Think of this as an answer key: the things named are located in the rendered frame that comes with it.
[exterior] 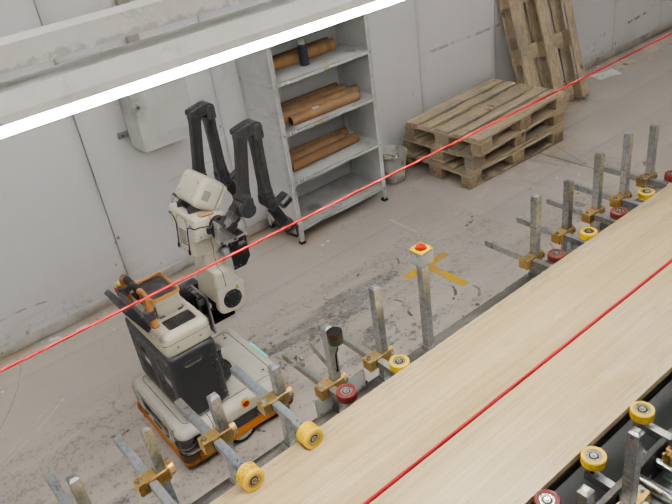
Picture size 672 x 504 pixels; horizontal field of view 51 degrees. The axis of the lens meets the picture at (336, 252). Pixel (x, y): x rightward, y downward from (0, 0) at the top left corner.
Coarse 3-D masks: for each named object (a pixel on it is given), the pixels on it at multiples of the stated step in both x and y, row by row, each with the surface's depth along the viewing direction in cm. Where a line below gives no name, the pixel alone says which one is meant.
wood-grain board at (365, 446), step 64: (576, 256) 322; (640, 256) 316; (512, 320) 290; (576, 320) 284; (640, 320) 279; (384, 384) 268; (448, 384) 263; (576, 384) 255; (640, 384) 250; (320, 448) 245; (384, 448) 241; (448, 448) 237; (512, 448) 234; (576, 448) 230
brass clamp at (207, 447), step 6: (234, 426) 251; (210, 432) 248; (216, 432) 248; (222, 432) 248; (228, 432) 249; (234, 432) 250; (198, 438) 247; (210, 438) 246; (216, 438) 246; (222, 438) 248; (228, 438) 250; (204, 444) 244; (210, 444) 245; (204, 450) 246; (210, 450) 246
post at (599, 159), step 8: (600, 152) 349; (600, 160) 349; (600, 168) 351; (600, 176) 354; (600, 184) 357; (592, 192) 361; (600, 192) 359; (592, 200) 363; (600, 200) 362; (592, 224) 370
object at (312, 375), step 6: (282, 354) 297; (288, 354) 297; (288, 360) 295; (294, 366) 292; (306, 366) 289; (300, 372) 290; (306, 372) 285; (312, 372) 285; (312, 378) 283; (318, 378) 281; (324, 378) 281; (330, 390) 275; (354, 402) 269
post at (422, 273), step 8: (424, 272) 290; (424, 280) 292; (424, 288) 294; (424, 296) 295; (424, 304) 298; (424, 312) 300; (424, 320) 303; (424, 328) 306; (432, 328) 307; (424, 336) 308; (432, 336) 309; (424, 344) 311; (432, 344) 311
